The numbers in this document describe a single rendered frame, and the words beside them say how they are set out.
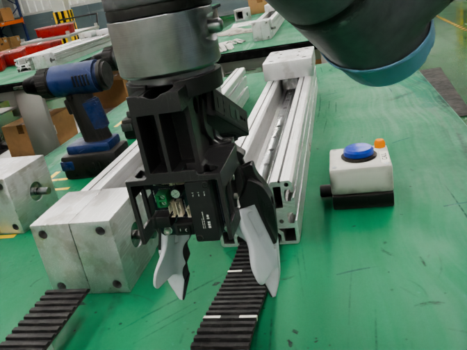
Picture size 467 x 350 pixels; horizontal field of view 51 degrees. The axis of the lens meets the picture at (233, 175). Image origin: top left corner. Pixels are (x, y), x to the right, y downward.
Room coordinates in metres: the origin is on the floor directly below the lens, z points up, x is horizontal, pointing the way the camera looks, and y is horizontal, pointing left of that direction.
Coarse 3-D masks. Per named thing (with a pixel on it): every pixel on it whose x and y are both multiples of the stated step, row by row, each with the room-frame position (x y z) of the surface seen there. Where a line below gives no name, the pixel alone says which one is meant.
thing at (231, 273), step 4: (228, 272) 0.46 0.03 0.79; (232, 272) 0.46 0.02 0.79; (236, 272) 0.46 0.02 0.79; (240, 272) 0.46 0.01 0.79; (244, 272) 0.46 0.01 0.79; (248, 272) 0.45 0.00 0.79; (252, 272) 0.45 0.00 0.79; (228, 276) 0.45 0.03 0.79; (232, 276) 0.45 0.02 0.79; (236, 276) 0.45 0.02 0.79; (240, 276) 0.45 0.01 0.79; (244, 276) 0.45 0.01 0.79; (248, 276) 0.44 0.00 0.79; (252, 276) 0.44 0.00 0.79
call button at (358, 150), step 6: (354, 144) 0.62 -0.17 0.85; (360, 144) 0.62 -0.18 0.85; (366, 144) 0.62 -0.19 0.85; (348, 150) 0.61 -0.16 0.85; (354, 150) 0.60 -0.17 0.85; (360, 150) 0.60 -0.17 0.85; (366, 150) 0.60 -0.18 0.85; (372, 150) 0.60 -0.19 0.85; (348, 156) 0.60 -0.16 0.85; (354, 156) 0.60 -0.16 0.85; (360, 156) 0.59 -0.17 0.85; (366, 156) 0.59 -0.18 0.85
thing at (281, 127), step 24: (264, 96) 0.96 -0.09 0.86; (288, 96) 1.04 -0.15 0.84; (312, 96) 1.03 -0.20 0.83; (264, 120) 0.82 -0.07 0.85; (288, 120) 0.76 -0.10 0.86; (312, 120) 0.95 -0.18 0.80; (240, 144) 0.68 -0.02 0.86; (264, 144) 0.78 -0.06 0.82; (288, 144) 0.64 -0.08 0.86; (264, 168) 0.64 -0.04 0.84; (288, 168) 0.55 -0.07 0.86; (288, 192) 0.54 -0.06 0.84; (288, 216) 0.53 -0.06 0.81; (240, 240) 0.54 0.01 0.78; (288, 240) 0.52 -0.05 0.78
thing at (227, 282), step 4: (224, 280) 0.44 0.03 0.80; (228, 280) 0.44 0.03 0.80; (232, 280) 0.44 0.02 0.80; (236, 280) 0.44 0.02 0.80; (240, 280) 0.44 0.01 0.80; (244, 280) 0.44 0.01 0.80; (248, 280) 0.43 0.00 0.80; (252, 280) 0.43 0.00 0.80; (224, 284) 0.43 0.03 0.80; (228, 284) 0.43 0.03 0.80; (232, 284) 0.43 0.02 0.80; (236, 284) 0.43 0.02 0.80; (240, 284) 0.43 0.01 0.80; (244, 284) 0.43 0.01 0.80; (248, 284) 0.42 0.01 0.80; (252, 284) 0.42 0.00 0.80; (256, 284) 0.42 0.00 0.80
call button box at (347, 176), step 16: (336, 160) 0.61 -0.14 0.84; (352, 160) 0.59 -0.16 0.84; (368, 160) 0.59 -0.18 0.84; (384, 160) 0.58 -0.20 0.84; (336, 176) 0.58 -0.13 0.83; (352, 176) 0.58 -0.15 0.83; (368, 176) 0.57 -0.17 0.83; (384, 176) 0.57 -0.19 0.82; (320, 192) 0.62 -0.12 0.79; (336, 192) 0.58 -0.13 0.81; (352, 192) 0.58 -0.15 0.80; (368, 192) 0.58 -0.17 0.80; (384, 192) 0.57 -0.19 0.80; (336, 208) 0.58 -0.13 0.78
